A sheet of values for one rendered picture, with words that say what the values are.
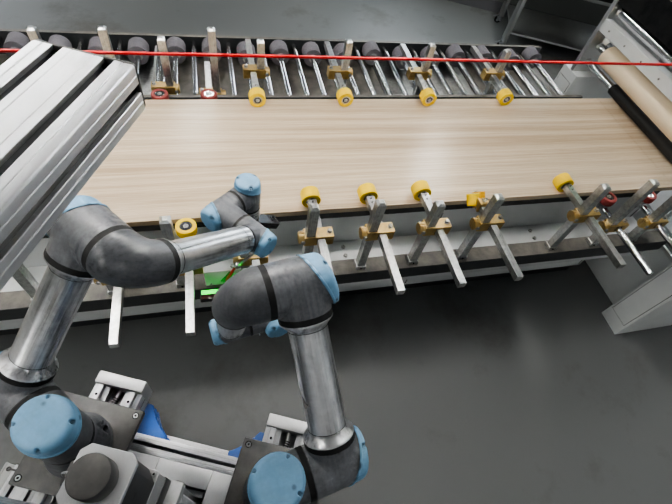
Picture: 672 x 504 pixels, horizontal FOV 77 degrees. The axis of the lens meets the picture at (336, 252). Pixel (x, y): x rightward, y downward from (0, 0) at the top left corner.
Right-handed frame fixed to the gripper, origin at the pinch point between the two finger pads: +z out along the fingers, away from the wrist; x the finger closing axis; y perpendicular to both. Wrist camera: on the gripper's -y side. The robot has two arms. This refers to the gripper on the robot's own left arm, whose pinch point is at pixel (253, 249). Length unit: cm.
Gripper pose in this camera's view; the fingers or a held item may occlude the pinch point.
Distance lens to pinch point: 152.8
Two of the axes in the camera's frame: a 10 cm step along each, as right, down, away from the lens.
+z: -1.6, 5.8, 8.0
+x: 5.3, 7.3, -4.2
